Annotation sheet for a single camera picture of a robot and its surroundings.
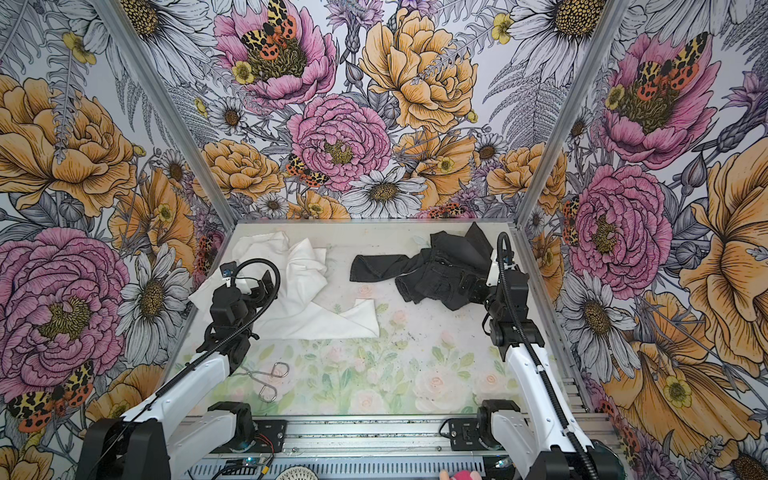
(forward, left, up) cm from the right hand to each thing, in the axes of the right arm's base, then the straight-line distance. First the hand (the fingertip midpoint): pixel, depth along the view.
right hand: (475, 281), depth 81 cm
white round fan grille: (-39, +44, -15) cm, 61 cm away
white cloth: (+1, +52, -16) cm, 54 cm away
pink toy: (-40, +9, -14) cm, 44 cm away
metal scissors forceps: (-21, +56, -19) cm, 63 cm away
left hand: (+3, +61, -2) cm, 61 cm away
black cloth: (+15, +2, -18) cm, 24 cm away
